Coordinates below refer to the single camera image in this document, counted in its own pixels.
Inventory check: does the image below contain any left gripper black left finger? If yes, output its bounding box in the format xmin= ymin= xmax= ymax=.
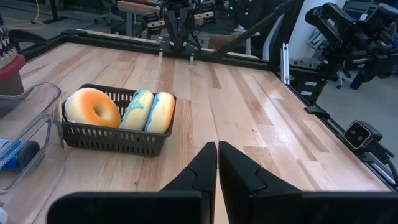
xmin=160 ymin=141 xmax=218 ymax=224

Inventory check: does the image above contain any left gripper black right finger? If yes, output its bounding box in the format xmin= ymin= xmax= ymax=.
xmin=218 ymin=141 xmax=305 ymax=224

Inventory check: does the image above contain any teal glazed chocolate drizzle donut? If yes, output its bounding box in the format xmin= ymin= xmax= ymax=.
xmin=144 ymin=91 xmax=176 ymax=134

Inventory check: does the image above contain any grey office chair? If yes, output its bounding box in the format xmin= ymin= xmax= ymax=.
xmin=244 ymin=14 xmax=282 ymax=62

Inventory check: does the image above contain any wooden workbench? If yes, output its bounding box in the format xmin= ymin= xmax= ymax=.
xmin=116 ymin=0 xmax=162 ymax=38

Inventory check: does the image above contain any black slotted plastic basket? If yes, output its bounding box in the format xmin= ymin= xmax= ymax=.
xmin=61 ymin=83 xmax=177 ymax=157

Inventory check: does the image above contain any black box with white labels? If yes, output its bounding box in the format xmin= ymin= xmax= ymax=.
xmin=292 ymin=67 xmax=329 ymax=105

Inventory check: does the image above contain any orange glazed donut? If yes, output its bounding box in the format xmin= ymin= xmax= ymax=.
xmin=64 ymin=87 xmax=122 ymax=129

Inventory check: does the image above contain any clear plastic bin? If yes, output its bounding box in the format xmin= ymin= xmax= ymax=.
xmin=0 ymin=82 xmax=65 ymax=224

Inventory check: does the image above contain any metal box grater red rim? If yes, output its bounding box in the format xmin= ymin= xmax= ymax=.
xmin=0 ymin=14 xmax=26 ymax=96

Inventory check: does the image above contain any silver metal post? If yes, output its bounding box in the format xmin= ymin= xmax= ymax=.
xmin=281 ymin=43 xmax=290 ymax=85

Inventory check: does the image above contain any black table-level camera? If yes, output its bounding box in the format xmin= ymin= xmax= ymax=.
xmin=343 ymin=120 xmax=384 ymax=154

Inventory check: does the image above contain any yellow cable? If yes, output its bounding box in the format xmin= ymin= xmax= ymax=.
xmin=4 ymin=0 xmax=46 ymax=30

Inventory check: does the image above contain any black camera cable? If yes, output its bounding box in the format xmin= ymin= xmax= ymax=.
xmin=371 ymin=144 xmax=398 ymax=187

